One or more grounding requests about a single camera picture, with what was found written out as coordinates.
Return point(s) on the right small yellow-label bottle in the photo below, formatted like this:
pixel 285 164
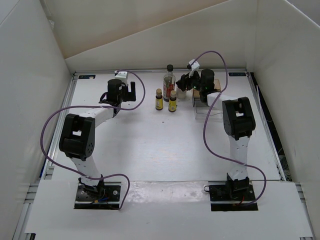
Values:
pixel 172 105

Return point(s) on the white powder jar black cap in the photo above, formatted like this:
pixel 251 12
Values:
pixel 181 92

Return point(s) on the left small yellow-label bottle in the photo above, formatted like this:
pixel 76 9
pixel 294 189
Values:
pixel 158 100

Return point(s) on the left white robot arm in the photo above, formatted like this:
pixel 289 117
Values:
pixel 77 139

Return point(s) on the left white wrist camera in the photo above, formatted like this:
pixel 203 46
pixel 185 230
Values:
pixel 121 75

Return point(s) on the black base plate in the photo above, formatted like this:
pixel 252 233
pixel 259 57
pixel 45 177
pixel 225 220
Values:
pixel 221 200
pixel 106 199

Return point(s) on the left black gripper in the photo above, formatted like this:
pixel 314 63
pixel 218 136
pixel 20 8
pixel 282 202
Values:
pixel 130 96

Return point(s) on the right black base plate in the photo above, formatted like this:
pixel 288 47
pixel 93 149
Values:
pixel 221 200

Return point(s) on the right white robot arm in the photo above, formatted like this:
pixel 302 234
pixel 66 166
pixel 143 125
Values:
pixel 238 118

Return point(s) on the tiered clear condiment rack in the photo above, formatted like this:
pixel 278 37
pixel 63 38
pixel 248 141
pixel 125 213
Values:
pixel 201 109

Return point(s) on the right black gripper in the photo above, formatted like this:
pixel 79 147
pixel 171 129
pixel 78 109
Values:
pixel 189 78

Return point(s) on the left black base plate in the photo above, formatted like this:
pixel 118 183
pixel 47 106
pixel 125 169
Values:
pixel 106 199

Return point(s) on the tall clear chili bottle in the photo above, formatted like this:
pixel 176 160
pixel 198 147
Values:
pixel 169 80

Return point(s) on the small yellow-label bottle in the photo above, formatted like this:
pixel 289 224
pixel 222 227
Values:
pixel 172 105
pixel 158 100

